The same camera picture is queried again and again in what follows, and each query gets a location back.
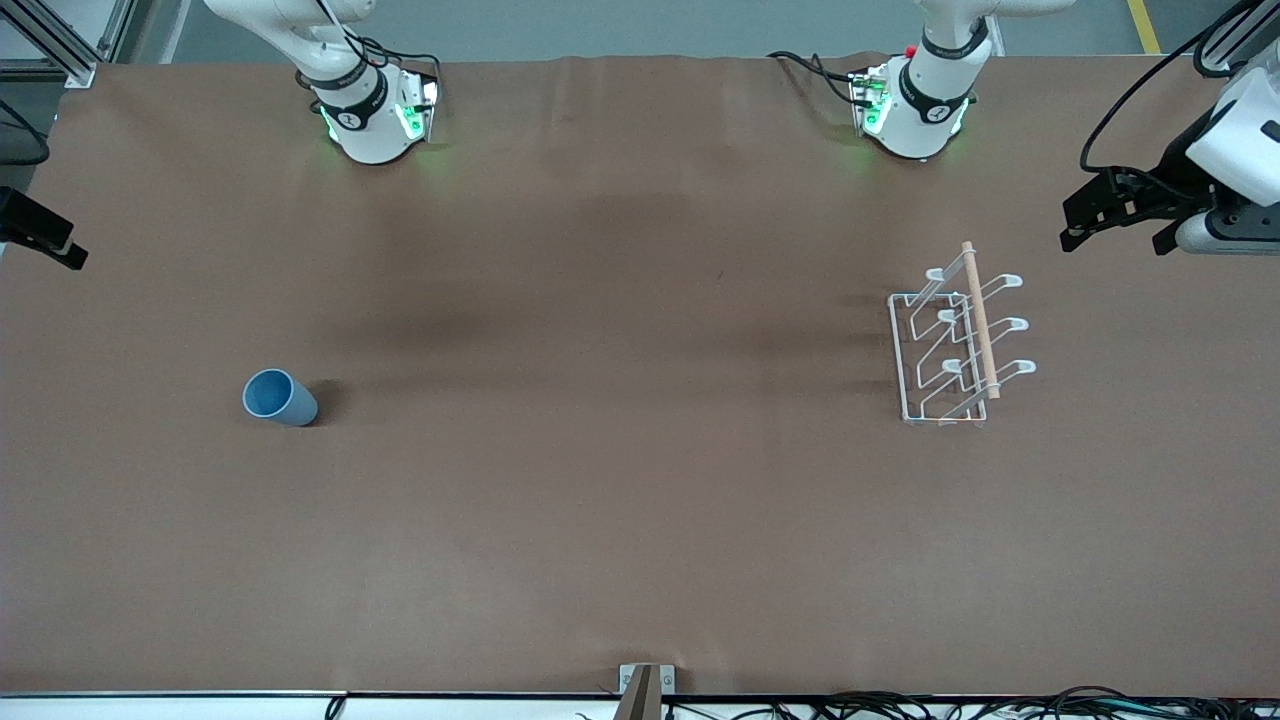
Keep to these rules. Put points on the blue plastic cup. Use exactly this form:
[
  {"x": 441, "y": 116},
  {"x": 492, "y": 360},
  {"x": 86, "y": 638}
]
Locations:
[{"x": 280, "y": 398}]

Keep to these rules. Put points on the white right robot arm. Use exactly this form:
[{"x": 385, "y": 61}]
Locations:
[{"x": 365, "y": 125}]

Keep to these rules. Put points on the grey metal bracket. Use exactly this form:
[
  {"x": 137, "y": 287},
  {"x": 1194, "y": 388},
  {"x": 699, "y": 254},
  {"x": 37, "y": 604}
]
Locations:
[{"x": 646, "y": 690}]

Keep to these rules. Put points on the brown table cover sheet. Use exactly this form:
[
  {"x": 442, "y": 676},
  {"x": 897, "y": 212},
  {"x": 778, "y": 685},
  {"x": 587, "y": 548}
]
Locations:
[{"x": 640, "y": 500}]

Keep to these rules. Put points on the aluminium frame profile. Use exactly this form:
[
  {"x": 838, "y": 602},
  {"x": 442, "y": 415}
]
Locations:
[{"x": 70, "y": 55}]

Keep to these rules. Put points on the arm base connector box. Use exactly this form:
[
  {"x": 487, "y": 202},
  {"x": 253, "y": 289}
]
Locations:
[
  {"x": 868, "y": 100},
  {"x": 420, "y": 105}
]

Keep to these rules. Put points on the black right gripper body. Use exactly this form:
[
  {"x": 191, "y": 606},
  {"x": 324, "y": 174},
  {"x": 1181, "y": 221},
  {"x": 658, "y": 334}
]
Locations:
[{"x": 25, "y": 224}]

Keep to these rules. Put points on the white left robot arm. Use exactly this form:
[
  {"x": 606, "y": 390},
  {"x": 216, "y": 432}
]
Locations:
[{"x": 925, "y": 115}]

